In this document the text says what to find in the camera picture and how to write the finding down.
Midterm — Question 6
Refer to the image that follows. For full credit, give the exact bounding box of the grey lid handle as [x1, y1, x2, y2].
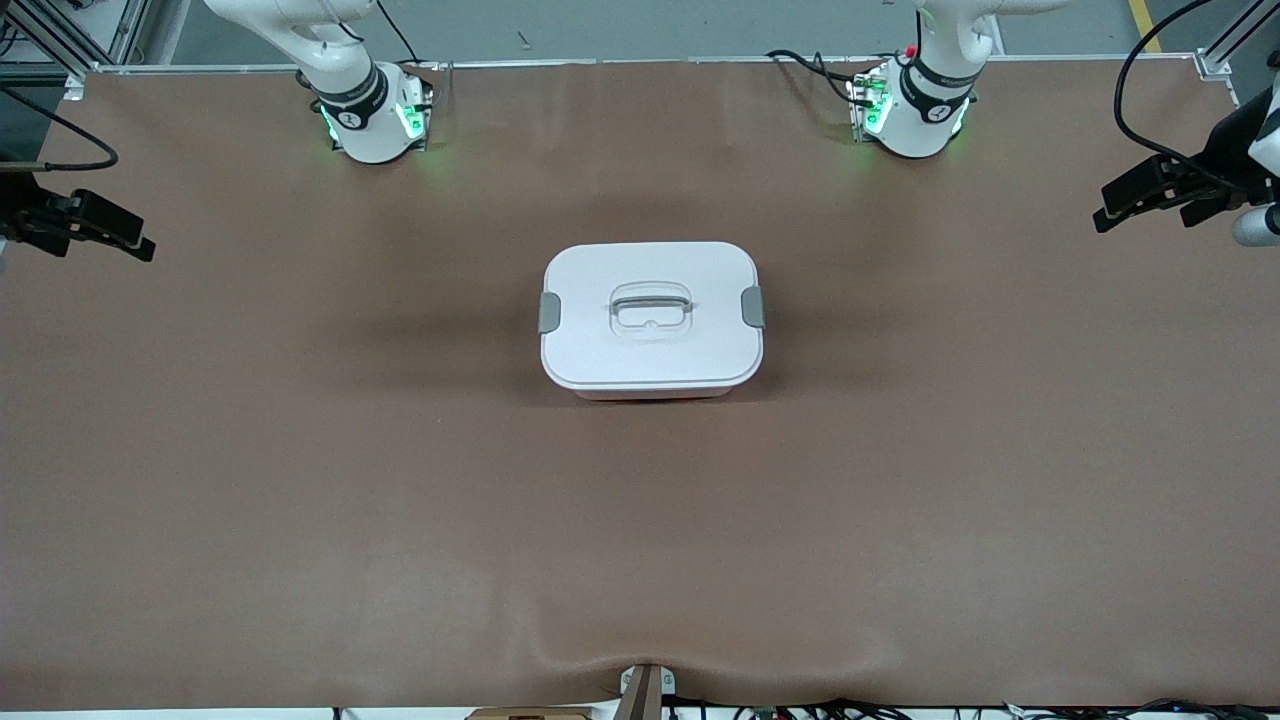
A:
[611, 294, 693, 326]

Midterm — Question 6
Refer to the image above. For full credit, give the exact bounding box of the silver table edge rail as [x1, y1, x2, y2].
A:
[95, 52, 1201, 76]

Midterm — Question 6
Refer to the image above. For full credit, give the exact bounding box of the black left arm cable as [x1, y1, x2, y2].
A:
[1113, 0, 1280, 193]

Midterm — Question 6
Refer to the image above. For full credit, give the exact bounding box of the metal mount bracket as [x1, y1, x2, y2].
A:
[617, 663, 677, 720]

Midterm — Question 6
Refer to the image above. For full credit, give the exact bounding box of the storage box base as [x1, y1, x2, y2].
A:
[575, 385, 736, 402]

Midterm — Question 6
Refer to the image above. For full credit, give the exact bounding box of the aluminium frame post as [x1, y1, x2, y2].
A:
[0, 0, 151, 101]
[1195, 0, 1280, 83]

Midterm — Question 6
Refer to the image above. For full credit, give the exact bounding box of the white storage box lid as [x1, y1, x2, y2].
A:
[540, 241, 766, 391]

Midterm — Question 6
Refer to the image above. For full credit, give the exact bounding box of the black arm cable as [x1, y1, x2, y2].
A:
[1113, 0, 1280, 193]
[0, 88, 119, 173]

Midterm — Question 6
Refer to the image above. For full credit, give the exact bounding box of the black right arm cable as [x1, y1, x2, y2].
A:
[0, 88, 119, 173]

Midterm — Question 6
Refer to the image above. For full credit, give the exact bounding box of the black base cable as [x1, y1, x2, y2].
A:
[378, 0, 433, 66]
[765, 48, 863, 107]

